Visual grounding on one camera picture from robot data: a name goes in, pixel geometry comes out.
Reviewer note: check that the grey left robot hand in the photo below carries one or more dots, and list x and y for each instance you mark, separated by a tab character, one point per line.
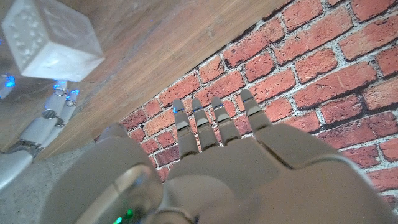
248	180

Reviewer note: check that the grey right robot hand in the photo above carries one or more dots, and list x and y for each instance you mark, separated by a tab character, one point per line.
40	127

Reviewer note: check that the small white block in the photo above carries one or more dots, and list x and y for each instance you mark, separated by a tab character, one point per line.
53	40

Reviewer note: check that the red brick print backdrop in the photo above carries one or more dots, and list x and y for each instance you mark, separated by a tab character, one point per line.
311	62

